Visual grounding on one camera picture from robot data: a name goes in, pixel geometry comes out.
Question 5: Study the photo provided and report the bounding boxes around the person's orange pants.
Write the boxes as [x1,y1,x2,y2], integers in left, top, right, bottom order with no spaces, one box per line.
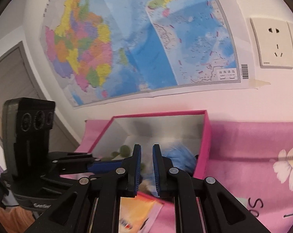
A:
[0,204,40,233]

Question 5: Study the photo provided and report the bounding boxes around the blue gingham scrunchie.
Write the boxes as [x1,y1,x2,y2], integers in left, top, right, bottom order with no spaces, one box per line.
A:
[161,144,198,175]

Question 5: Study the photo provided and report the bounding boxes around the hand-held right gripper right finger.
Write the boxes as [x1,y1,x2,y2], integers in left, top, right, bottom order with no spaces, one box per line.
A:
[152,144,270,233]

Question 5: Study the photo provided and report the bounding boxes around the colourful wall map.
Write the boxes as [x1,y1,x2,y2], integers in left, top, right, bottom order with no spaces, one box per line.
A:
[40,0,270,109]

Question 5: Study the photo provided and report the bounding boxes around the grey door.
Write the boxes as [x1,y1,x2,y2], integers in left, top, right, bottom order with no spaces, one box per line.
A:
[0,41,81,156]

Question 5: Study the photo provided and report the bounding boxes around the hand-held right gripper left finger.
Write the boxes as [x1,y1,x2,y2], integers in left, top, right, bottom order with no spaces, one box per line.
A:
[24,144,142,233]

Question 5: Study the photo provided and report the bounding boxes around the pink cardboard box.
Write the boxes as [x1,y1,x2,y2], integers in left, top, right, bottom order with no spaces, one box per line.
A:
[86,110,212,177]

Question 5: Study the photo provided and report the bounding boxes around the pink printed bedsheet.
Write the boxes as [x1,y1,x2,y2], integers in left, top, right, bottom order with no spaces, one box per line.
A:
[75,119,293,233]

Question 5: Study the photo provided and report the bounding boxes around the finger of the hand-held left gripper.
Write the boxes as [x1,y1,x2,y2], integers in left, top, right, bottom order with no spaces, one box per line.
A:
[49,152,124,175]
[41,170,99,188]

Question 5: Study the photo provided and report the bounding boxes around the pastel tissue pack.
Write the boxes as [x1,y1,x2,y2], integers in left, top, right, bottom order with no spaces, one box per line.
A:
[118,191,165,233]

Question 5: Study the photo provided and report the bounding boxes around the green plush toy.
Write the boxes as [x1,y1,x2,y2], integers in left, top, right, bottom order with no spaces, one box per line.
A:
[110,145,131,158]

